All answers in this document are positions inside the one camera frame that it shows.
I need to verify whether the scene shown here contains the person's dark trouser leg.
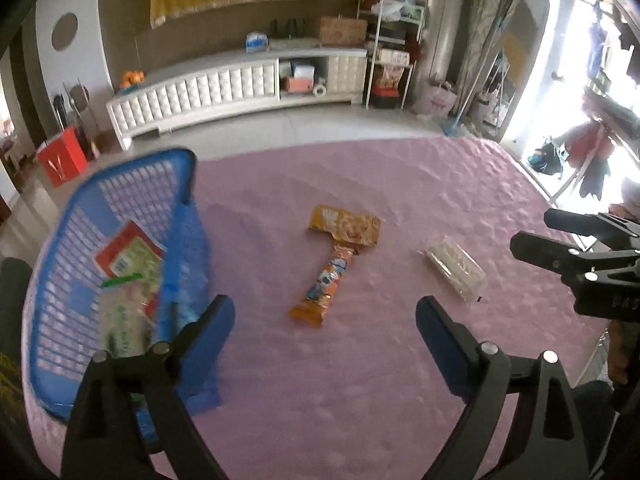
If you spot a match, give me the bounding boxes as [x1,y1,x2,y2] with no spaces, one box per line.
[572,380,618,441]

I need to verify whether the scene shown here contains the white tufted TV cabinet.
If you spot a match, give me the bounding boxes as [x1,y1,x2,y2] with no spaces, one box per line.
[106,47,371,151]

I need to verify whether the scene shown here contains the red white snack packet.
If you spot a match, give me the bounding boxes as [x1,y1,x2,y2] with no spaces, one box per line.
[97,272,163,361]

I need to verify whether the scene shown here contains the blue backpack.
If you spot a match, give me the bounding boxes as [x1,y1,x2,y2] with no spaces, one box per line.
[527,135,568,178]

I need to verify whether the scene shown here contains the black red box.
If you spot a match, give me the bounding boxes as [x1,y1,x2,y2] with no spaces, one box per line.
[372,89,403,110]

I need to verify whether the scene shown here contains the standing mirror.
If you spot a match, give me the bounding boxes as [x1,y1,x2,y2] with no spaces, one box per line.
[480,0,551,143]

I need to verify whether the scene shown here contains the yellow snack packet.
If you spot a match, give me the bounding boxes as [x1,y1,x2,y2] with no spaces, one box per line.
[307,204,382,247]

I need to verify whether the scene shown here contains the white metal shelf rack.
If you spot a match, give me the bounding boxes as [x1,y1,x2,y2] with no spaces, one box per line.
[362,0,426,111]

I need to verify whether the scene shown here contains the patterned curtain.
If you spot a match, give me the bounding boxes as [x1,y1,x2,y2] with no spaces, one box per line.
[460,0,516,86]

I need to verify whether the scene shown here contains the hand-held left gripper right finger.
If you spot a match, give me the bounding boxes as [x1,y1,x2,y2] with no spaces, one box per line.
[416,296,598,480]

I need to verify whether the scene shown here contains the clear wafer packet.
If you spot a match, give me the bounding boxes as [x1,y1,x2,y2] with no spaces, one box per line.
[422,237,486,303]

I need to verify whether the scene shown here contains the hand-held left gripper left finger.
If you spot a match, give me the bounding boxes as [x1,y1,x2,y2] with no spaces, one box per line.
[60,295,236,480]

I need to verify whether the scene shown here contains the dark cloth yellow print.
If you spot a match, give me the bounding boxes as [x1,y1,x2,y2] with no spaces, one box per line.
[0,257,36,461]

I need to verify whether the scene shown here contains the brown wicker box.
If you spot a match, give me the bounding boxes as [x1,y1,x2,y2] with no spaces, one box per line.
[320,16,368,46]

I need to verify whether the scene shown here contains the large red foil snack packet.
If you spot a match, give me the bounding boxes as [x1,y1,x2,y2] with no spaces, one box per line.
[94,220,167,281]

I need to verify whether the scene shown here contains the long orange snack packet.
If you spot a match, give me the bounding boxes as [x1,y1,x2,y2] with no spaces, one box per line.
[289,242,361,330]

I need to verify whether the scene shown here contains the pink plastic bag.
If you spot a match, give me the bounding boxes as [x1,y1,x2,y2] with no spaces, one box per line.
[412,80,458,118]

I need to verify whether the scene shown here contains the red dark hanging clothes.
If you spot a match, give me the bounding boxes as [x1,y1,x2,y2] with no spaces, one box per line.
[555,120,613,198]

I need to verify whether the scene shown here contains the person's right hand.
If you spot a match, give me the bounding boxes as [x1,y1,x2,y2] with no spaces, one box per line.
[607,319,635,386]

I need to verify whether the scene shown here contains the pink plush blanket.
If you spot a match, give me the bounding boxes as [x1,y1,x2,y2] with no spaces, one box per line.
[20,135,616,480]

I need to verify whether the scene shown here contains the brown snack bag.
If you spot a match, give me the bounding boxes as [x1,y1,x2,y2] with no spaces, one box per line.
[380,65,406,91]

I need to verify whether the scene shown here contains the blue plastic basket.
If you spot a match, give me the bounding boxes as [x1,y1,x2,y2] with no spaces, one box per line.
[27,147,223,423]

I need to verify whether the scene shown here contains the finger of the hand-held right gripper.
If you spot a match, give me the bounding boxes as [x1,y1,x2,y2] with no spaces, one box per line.
[544,208,640,248]
[510,231,640,286]

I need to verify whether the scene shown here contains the white floor air conditioner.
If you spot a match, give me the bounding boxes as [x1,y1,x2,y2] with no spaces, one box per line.
[430,0,471,91]

